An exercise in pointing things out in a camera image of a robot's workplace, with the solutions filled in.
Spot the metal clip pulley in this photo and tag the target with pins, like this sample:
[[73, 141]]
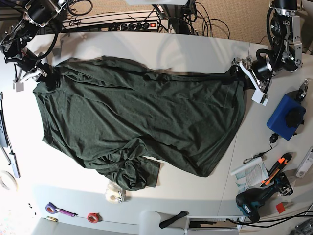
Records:
[[302, 91]]

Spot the grey usb hub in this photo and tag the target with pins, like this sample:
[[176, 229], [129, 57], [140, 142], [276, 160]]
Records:
[[14, 165]]

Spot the blue box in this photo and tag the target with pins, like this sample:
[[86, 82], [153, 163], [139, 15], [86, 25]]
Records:
[[276, 122]]

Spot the grey remote panel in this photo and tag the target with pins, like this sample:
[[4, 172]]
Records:
[[3, 138]]

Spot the purple pen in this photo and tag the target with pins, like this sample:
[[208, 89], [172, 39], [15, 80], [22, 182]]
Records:
[[62, 211]]

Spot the white masking tape roll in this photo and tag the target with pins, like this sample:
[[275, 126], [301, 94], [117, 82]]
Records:
[[8, 182]]

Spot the teal cordless drill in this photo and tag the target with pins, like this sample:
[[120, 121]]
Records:
[[252, 199]]

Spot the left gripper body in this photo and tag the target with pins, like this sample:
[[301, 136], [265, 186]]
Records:
[[262, 67]]

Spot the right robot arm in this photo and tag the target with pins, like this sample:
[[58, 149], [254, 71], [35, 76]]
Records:
[[36, 15]]

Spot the red square sticker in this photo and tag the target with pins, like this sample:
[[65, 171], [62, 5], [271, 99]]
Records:
[[281, 207]]

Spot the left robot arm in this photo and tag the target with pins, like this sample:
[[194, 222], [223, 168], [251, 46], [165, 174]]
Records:
[[285, 53]]

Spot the silver carabiner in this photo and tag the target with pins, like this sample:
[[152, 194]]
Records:
[[253, 157]]

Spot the purple tape roll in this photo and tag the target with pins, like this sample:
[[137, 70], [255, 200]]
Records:
[[51, 208]]

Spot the black knob on box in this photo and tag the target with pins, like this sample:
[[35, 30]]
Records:
[[294, 118]]

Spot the black power strip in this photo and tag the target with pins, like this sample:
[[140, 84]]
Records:
[[137, 26]]

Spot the orange black utility knife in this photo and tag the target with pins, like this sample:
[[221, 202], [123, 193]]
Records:
[[276, 168]]

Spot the white plastic tube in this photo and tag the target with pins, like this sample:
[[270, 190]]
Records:
[[149, 223]]

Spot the red tape roll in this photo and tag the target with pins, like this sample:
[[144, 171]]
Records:
[[93, 218]]

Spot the white paper booklet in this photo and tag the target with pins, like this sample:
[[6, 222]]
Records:
[[252, 173]]

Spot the dark green t-shirt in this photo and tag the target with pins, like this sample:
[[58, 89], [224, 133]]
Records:
[[122, 119]]

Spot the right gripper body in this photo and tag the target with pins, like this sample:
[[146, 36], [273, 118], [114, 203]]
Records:
[[30, 66]]

